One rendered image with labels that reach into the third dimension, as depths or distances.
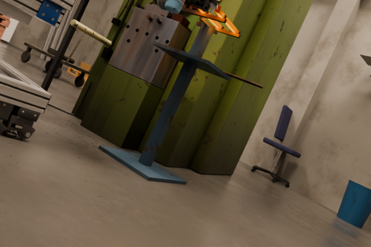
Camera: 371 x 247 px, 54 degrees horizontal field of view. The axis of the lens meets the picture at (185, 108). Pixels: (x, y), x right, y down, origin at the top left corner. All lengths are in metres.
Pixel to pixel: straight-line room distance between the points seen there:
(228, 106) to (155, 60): 0.74
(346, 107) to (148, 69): 3.88
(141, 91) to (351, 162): 3.77
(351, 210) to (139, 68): 3.29
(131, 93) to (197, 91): 0.44
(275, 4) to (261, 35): 0.26
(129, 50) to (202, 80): 0.54
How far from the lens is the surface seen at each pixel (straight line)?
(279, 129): 5.53
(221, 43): 2.54
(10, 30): 9.93
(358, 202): 4.90
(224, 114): 2.87
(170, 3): 1.70
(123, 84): 2.53
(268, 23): 3.00
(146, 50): 2.52
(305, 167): 5.81
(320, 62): 6.03
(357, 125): 5.69
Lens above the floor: 0.42
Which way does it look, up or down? level
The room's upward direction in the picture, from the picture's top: 25 degrees clockwise
